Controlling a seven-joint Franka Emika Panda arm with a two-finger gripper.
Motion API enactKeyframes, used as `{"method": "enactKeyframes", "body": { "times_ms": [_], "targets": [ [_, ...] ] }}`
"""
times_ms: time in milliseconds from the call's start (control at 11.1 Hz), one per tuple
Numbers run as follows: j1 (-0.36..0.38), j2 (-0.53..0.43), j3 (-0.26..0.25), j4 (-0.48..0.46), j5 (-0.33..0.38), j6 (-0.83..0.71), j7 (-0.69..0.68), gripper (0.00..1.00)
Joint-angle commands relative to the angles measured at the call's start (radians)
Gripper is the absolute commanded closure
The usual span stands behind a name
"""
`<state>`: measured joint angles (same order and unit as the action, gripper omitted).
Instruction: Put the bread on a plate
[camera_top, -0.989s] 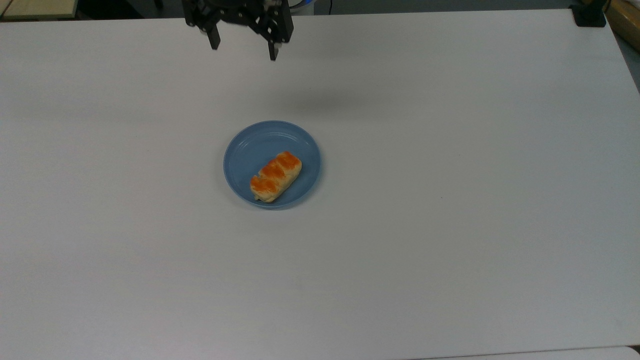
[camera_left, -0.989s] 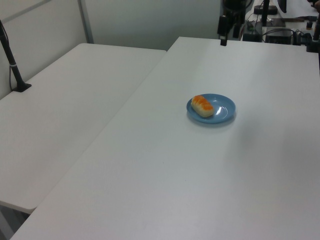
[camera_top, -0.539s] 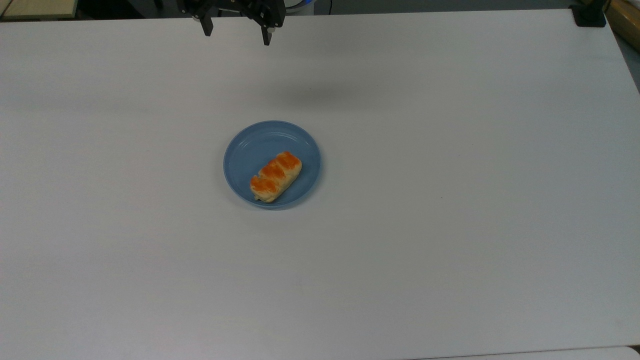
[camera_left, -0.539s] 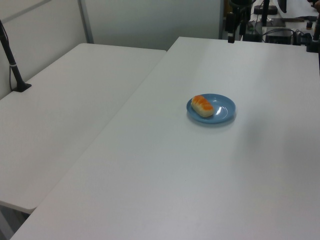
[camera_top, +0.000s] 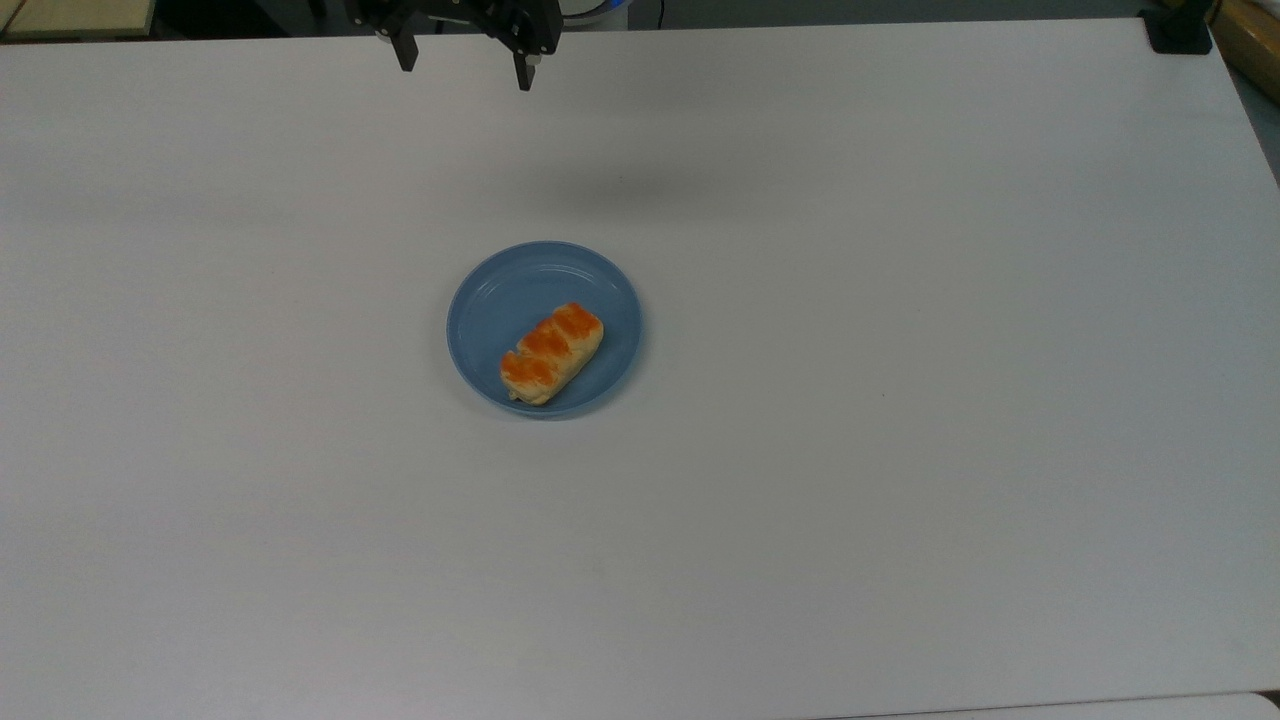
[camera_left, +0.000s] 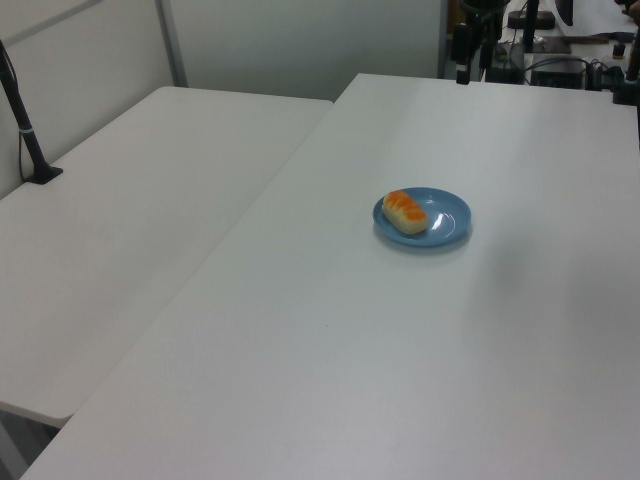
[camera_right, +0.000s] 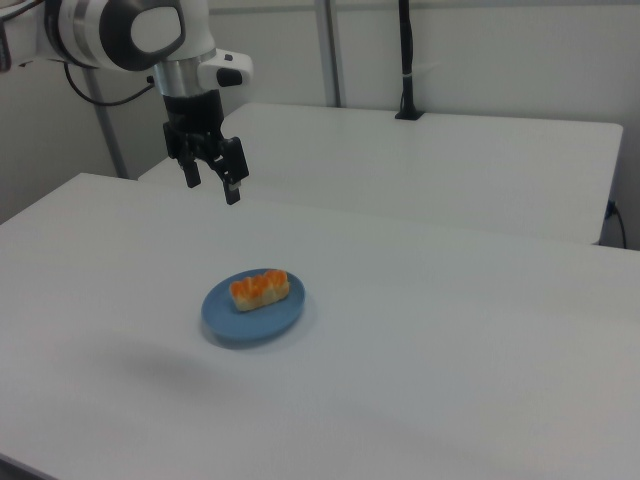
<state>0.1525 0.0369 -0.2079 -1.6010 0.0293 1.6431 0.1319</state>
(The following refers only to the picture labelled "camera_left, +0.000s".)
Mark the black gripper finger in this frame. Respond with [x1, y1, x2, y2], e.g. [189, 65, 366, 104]
[453, 22, 473, 85]
[478, 13, 495, 69]

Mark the blue plastic plate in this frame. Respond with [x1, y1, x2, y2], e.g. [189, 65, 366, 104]
[371, 186, 474, 250]

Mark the small black device box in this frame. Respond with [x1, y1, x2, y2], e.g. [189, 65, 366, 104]
[492, 63, 524, 84]

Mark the black table clamp with pole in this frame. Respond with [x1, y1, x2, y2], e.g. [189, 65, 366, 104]
[610, 29, 640, 107]

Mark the grey partition frame post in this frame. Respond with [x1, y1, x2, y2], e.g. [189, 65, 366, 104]
[154, 0, 189, 88]

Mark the black upright stand with disc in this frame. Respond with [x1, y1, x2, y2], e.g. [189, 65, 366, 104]
[506, 0, 556, 54]

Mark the black cable bundle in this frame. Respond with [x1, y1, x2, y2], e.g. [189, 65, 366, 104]
[584, 58, 626, 92]

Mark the black electronics box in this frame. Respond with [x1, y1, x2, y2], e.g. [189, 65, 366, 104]
[529, 57, 590, 90]

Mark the black camera stand pole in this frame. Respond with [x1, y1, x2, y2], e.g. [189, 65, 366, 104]
[0, 39, 51, 174]

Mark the orange-topped toy bread loaf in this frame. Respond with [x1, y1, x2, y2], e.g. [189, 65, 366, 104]
[381, 189, 429, 235]

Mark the black stand clamp base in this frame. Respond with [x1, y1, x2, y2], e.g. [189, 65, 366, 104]
[24, 165, 65, 186]

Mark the white side table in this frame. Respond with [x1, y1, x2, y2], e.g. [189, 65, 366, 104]
[0, 85, 335, 429]

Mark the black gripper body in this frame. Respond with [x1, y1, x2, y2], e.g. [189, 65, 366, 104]
[459, 0, 508, 16]

